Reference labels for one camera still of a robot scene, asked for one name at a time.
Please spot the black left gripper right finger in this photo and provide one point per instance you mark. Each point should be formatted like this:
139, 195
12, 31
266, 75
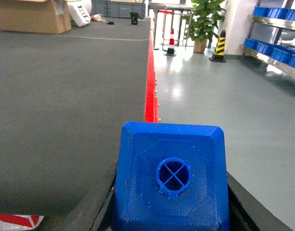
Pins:
247, 213

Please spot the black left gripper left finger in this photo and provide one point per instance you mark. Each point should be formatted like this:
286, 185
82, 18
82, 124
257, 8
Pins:
85, 214

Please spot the blue square plastic part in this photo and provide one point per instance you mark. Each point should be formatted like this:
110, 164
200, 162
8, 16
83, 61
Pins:
171, 177

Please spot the stainless steel shelf rack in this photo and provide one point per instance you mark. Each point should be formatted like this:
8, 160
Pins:
272, 29

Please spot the dark grey conveyor belt mat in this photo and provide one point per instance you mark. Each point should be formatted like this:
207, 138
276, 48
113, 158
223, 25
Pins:
63, 101

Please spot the yellow black traffic cone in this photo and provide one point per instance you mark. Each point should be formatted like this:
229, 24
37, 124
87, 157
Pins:
218, 55

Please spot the distant red white traffic cone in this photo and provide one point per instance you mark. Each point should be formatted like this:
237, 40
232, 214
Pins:
171, 46

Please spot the green potted plant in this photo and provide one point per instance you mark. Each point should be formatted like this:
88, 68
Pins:
203, 19

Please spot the brown cardboard box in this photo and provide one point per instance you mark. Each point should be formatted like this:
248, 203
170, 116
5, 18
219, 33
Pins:
35, 16

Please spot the small black box far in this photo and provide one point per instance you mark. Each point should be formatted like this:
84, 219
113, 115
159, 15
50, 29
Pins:
134, 18

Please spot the white plastic bag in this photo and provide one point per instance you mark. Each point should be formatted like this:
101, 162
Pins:
80, 11

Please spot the red conveyor side rail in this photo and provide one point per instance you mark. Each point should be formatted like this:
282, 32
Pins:
151, 100

